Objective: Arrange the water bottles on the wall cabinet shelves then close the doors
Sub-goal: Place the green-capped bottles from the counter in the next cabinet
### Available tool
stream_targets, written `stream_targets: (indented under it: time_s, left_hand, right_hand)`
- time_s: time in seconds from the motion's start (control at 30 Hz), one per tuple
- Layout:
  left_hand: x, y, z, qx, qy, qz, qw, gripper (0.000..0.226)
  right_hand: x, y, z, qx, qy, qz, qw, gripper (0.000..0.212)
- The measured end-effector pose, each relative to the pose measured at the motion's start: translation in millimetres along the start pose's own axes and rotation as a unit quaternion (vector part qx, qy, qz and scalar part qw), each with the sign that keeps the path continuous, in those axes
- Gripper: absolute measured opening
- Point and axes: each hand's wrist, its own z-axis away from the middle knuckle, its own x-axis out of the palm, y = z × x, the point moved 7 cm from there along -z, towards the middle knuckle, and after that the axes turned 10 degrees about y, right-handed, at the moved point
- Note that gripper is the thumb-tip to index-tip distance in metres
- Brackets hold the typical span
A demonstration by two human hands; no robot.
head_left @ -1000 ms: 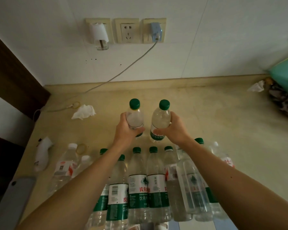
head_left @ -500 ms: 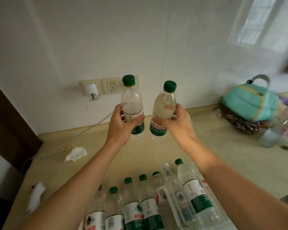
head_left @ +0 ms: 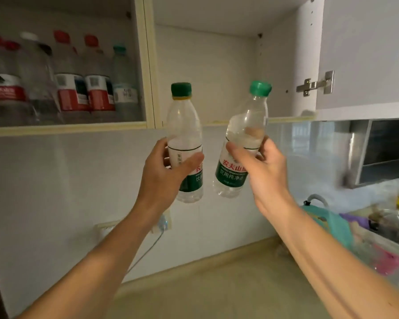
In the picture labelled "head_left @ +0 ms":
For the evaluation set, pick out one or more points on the person's left hand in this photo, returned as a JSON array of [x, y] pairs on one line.
[[159, 186]]

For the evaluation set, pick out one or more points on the person's right hand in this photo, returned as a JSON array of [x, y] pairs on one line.
[[271, 179]]

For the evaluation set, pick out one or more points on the green-cap water bottle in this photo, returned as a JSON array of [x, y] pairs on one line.
[[183, 129], [249, 119]]

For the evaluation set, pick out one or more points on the teal-cap water bottle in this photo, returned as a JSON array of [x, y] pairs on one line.
[[124, 86]]

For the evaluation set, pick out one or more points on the white wall cabinet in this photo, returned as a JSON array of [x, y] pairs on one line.
[[212, 63]]

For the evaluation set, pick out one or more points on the group of bottles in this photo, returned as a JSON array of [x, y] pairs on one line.
[[71, 89]]

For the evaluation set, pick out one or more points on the white-cap clear bottle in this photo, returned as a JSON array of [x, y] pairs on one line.
[[33, 69]]

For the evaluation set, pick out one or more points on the person's right forearm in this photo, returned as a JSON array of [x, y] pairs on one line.
[[336, 272]]

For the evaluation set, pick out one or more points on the person's left forearm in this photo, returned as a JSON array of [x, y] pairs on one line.
[[93, 275]]

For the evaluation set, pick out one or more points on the metal door hinge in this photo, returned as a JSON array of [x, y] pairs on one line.
[[314, 84]]

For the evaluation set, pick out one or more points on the blue-grey plug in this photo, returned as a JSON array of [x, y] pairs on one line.
[[163, 224]]

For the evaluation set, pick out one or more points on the teal handbag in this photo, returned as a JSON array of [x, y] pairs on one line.
[[336, 225]]

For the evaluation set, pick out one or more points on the purple cloth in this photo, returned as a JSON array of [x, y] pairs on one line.
[[352, 219]]

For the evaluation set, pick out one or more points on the grey metal range hood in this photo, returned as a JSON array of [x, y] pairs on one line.
[[385, 149]]

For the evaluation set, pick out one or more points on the beige table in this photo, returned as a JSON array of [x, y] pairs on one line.
[[219, 289]]

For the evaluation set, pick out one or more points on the pink object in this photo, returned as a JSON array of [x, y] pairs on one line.
[[390, 262]]

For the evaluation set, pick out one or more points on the grey wall cabinet door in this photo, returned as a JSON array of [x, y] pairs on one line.
[[365, 53]]

